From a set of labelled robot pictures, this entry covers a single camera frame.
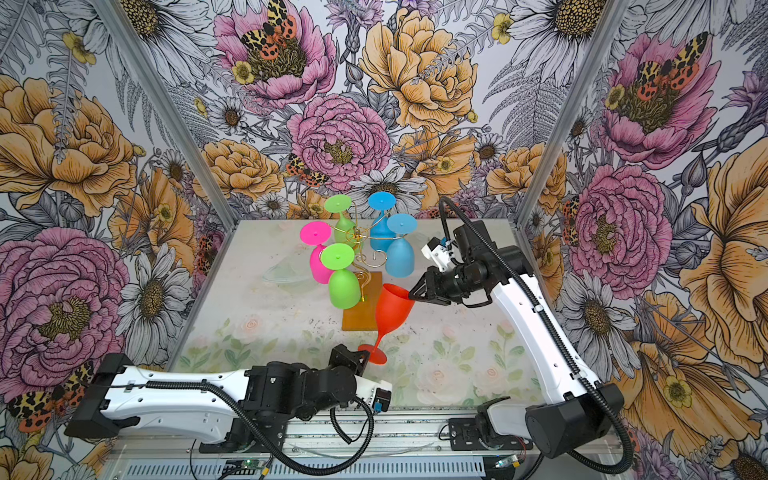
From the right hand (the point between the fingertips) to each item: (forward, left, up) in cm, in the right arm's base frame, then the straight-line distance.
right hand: (415, 306), depth 67 cm
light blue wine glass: (+16, +3, -3) cm, 17 cm away
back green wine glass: (+19, +17, +5) cm, 26 cm away
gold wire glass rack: (+17, +12, +5) cm, 22 cm away
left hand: (-6, +13, -8) cm, 17 cm away
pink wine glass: (+17, +23, +7) cm, 29 cm away
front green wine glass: (+6, +16, -2) cm, 18 cm away
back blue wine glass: (+25, +8, -3) cm, 26 cm away
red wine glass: (0, +5, +1) cm, 5 cm away
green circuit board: (-25, +39, -26) cm, 53 cm away
